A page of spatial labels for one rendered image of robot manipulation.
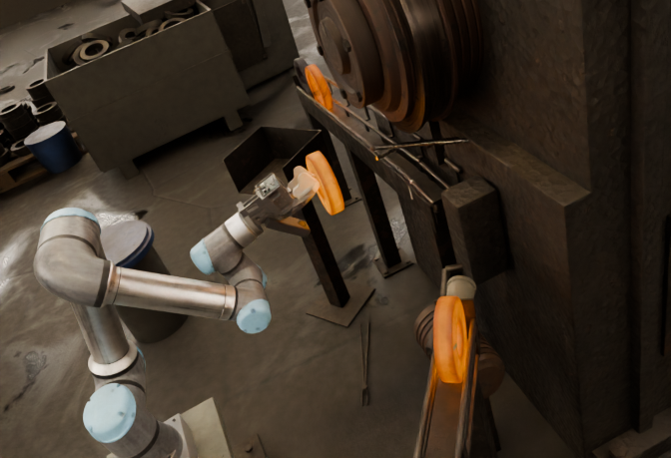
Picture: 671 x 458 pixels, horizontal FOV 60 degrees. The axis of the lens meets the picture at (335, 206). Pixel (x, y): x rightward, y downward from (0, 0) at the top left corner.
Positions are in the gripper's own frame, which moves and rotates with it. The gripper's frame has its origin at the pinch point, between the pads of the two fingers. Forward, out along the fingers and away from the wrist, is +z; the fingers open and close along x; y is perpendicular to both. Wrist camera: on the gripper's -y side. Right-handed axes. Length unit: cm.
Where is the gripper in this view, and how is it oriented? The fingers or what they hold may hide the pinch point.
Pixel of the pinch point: (322, 177)
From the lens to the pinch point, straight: 135.6
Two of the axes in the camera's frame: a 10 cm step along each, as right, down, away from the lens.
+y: -5.1, -6.4, -5.8
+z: 7.9, -6.1, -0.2
